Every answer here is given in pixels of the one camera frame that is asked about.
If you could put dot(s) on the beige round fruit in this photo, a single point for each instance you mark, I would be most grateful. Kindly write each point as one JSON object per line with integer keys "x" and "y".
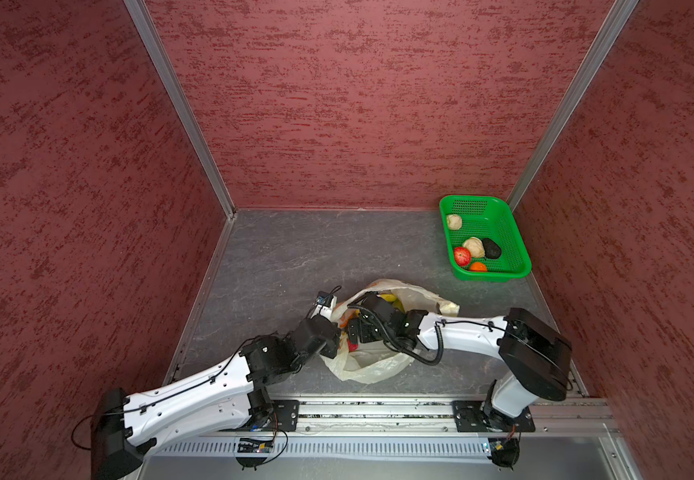
{"x": 475, "y": 247}
{"x": 454, "y": 222}

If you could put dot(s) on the red apple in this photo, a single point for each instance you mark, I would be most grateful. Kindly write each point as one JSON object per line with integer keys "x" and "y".
{"x": 462, "y": 257}

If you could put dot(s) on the controller board with wires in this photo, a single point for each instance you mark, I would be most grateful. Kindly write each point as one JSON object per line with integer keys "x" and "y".
{"x": 504, "y": 452}
{"x": 253, "y": 453}

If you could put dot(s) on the beige round fruit in basket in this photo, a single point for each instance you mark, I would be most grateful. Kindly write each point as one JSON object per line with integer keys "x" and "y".
{"x": 454, "y": 222}

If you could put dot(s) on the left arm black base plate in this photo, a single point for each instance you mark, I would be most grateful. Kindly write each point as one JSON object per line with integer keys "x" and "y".
{"x": 284, "y": 417}

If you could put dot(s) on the yellow banana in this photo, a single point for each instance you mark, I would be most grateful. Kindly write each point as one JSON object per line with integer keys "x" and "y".
{"x": 391, "y": 298}

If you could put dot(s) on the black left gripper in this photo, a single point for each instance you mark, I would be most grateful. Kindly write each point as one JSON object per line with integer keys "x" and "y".
{"x": 330, "y": 350}

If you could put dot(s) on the translucent yellow plastic bag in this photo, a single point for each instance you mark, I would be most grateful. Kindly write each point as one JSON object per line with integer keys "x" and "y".
{"x": 374, "y": 362}

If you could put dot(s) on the aluminium corner post right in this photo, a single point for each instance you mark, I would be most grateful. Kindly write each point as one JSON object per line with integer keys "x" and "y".
{"x": 609, "y": 31}

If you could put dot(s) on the perforated cable duct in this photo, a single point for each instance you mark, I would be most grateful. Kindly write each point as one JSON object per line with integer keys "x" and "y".
{"x": 368, "y": 448}

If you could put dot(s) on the orange fruit in basket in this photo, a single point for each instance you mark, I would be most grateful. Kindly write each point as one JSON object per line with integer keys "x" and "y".
{"x": 478, "y": 267}

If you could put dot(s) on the right controller board with wires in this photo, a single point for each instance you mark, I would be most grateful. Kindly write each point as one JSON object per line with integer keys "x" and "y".
{"x": 504, "y": 452}

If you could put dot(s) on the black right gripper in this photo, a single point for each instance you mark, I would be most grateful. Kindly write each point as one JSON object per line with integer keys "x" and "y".
{"x": 363, "y": 324}

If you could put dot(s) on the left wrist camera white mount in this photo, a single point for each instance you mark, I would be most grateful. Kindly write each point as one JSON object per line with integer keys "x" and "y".
{"x": 325, "y": 304}

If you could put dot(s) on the left controller board with wires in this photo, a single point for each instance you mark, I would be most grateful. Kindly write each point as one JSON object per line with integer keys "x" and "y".
{"x": 253, "y": 453}

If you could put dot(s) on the black avocado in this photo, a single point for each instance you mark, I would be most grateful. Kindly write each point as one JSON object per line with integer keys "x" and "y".
{"x": 491, "y": 249}

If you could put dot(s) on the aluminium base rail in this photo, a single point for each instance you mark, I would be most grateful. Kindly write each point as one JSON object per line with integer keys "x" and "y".
{"x": 352, "y": 415}

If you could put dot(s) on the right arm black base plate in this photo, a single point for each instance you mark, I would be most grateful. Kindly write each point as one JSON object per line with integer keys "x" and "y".
{"x": 474, "y": 417}

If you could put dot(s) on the aluminium corner post left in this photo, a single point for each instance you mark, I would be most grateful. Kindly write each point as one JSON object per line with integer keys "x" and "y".
{"x": 156, "y": 50}

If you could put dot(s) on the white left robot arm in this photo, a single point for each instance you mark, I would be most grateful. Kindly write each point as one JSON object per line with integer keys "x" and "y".
{"x": 259, "y": 362}

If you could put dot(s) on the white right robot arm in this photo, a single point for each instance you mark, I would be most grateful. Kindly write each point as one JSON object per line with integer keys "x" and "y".
{"x": 537, "y": 356}

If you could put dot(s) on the green plastic basket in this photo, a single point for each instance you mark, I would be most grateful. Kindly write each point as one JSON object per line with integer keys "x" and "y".
{"x": 486, "y": 217}

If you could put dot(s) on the aluminium corner post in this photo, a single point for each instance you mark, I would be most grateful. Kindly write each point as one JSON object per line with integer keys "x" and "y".
{"x": 609, "y": 31}
{"x": 156, "y": 50}

